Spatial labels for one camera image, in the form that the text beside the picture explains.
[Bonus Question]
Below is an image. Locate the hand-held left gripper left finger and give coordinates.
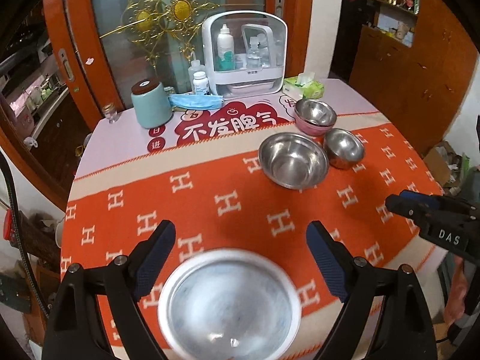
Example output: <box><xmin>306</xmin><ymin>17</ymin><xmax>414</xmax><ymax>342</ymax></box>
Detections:
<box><xmin>41</xmin><ymin>219</ymin><xmax>177</xmax><ymax>360</ymax></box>

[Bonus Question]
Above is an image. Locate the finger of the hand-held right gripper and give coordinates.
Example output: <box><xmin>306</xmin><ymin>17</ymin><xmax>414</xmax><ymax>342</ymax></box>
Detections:
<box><xmin>398</xmin><ymin>190</ymin><xmax>441</xmax><ymax>209</ymax></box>
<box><xmin>385</xmin><ymin>194</ymin><xmax>432</xmax><ymax>227</ymax></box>

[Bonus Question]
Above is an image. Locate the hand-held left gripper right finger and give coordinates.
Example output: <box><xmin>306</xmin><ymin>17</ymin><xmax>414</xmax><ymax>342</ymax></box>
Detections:
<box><xmin>305</xmin><ymin>220</ymin><xmax>437</xmax><ymax>360</ymax></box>

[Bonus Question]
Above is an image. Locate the blue patterned deep plate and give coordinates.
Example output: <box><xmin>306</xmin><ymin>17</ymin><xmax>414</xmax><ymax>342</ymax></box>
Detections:
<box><xmin>157</xmin><ymin>247</ymin><xmax>302</xmax><ymax>360</ymax></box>

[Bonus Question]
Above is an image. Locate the small steel bowl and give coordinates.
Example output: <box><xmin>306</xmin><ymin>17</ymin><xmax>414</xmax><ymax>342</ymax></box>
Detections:
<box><xmin>323</xmin><ymin>128</ymin><xmax>366</xmax><ymax>170</ymax></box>

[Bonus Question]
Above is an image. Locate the large steel bowl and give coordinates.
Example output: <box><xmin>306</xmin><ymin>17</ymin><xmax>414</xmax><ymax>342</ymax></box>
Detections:
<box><xmin>258</xmin><ymin>132</ymin><xmax>330</xmax><ymax>190</ymax></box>

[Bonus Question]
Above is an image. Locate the pink bowl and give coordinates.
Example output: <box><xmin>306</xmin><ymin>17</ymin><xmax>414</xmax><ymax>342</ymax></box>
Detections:
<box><xmin>295</xmin><ymin>118</ymin><xmax>335</xmax><ymax>136</ymax></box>

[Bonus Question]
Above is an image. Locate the medium steel bowl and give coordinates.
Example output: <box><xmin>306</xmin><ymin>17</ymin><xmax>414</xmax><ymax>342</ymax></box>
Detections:
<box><xmin>293</xmin><ymin>98</ymin><xmax>337</xmax><ymax>126</ymax></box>

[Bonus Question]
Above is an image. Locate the person's right forearm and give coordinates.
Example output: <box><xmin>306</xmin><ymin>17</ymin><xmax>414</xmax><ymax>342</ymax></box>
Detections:
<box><xmin>445</xmin><ymin>257</ymin><xmax>467</xmax><ymax>325</ymax></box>

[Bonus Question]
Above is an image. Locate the cardboard box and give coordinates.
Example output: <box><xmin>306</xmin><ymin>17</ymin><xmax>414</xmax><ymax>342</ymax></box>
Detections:
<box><xmin>424</xmin><ymin>140</ymin><xmax>464</xmax><ymax>188</ymax></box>

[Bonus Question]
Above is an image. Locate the orange printed tablecloth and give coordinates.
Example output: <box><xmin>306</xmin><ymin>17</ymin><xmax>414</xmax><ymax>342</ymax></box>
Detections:
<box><xmin>60</xmin><ymin>78</ymin><xmax>445</xmax><ymax>360</ymax></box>

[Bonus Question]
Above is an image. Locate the wooden cabinet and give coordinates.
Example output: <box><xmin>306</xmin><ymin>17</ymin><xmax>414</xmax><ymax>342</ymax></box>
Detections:
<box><xmin>349</xmin><ymin>0</ymin><xmax>479</xmax><ymax>158</ymax></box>

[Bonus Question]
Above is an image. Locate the green tissue pack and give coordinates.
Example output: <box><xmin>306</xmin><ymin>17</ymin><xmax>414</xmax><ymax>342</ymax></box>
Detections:
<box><xmin>282</xmin><ymin>72</ymin><xmax>325</xmax><ymax>99</ymax></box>

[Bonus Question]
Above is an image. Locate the teal canister with brown lid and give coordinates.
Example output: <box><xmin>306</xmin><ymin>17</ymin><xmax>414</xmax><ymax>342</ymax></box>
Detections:
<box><xmin>131</xmin><ymin>79</ymin><xmax>172</xmax><ymax>129</ymax></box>

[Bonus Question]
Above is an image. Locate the blue face mask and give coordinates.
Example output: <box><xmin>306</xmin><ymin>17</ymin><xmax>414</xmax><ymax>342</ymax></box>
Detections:
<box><xmin>169</xmin><ymin>94</ymin><xmax>225</xmax><ymax>111</ymax></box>

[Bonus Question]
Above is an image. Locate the white pill bottle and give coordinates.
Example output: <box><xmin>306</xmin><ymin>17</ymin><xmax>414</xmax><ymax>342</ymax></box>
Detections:
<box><xmin>193</xmin><ymin>71</ymin><xmax>209</xmax><ymax>95</ymax></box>

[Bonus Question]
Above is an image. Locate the wooden glass door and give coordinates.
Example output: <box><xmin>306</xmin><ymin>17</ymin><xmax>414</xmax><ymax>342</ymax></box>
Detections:
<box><xmin>43</xmin><ymin>0</ymin><xmax>314</xmax><ymax>132</ymax></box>

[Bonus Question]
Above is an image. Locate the clear squeeze bottle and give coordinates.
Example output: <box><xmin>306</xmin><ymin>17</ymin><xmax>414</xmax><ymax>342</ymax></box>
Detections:
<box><xmin>187</xmin><ymin>50</ymin><xmax>203</xmax><ymax>92</ymax></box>

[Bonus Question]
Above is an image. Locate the white storage case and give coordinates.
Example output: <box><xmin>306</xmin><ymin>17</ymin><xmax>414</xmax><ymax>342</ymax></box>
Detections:
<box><xmin>202</xmin><ymin>10</ymin><xmax>288</xmax><ymax>95</ymax></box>

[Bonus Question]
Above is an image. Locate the clear plastic bottle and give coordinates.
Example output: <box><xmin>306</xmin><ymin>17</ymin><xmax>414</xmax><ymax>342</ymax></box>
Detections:
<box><xmin>245</xmin><ymin>37</ymin><xmax>263</xmax><ymax>69</ymax></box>

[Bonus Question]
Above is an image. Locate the white bottle with green label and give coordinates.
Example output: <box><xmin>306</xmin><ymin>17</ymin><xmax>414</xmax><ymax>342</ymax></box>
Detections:
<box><xmin>217</xmin><ymin>24</ymin><xmax>235</xmax><ymax>71</ymax></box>

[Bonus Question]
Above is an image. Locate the gold door ornament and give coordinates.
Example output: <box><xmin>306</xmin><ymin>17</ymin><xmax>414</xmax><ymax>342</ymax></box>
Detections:
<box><xmin>99</xmin><ymin>0</ymin><xmax>220</xmax><ymax>68</ymax></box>

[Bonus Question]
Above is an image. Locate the black cable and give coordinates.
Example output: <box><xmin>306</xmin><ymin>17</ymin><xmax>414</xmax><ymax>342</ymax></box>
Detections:
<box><xmin>0</xmin><ymin>146</ymin><xmax>49</xmax><ymax>319</ymax></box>

